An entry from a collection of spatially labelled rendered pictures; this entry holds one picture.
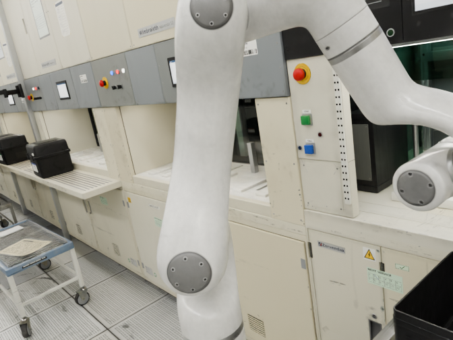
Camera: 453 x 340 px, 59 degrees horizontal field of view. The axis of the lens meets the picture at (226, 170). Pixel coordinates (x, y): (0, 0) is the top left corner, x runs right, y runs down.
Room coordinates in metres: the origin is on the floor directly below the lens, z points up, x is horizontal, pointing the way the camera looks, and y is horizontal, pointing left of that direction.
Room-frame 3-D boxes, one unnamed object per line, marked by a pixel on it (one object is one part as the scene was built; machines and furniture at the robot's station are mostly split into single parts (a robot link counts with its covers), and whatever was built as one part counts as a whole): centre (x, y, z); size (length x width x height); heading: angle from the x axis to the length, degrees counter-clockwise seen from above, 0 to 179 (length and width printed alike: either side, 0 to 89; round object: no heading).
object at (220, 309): (0.70, 0.08, 1.07); 0.19 x 0.12 x 0.24; 176
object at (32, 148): (3.15, 1.37, 0.93); 0.30 x 0.28 x 0.26; 36
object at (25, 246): (2.52, 1.42, 0.47); 0.31 x 0.23 x 0.02; 60
